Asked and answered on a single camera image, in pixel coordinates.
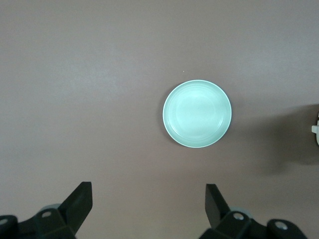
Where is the white rice cooker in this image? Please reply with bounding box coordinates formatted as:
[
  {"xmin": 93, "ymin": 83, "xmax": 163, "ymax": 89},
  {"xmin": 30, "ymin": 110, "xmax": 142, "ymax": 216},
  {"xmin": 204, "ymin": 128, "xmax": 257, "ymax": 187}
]
[{"xmin": 311, "ymin": 111, "xmax": 319, "ymax": 146}]

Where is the mint green round plate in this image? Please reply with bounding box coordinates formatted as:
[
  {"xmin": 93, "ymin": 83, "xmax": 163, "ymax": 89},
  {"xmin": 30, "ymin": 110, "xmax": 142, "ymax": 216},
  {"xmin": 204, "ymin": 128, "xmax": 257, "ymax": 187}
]
[{"xmin": 162, "ymin": 79, "xmax": 233, "ymax": 149}]

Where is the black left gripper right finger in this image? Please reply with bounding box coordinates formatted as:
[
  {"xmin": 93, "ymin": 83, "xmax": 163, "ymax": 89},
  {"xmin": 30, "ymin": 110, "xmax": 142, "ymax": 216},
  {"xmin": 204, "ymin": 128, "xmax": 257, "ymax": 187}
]
[{"xmin": 200, "ymin": 184, "xmax": 307, "ymax": 239}]

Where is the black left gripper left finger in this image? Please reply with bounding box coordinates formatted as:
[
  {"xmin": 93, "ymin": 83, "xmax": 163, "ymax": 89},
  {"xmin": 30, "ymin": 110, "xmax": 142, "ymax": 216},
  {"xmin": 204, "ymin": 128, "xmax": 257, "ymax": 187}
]
[{"xmin": 0, "ymin": 181, "xmax": 94, "ymax": 239}]

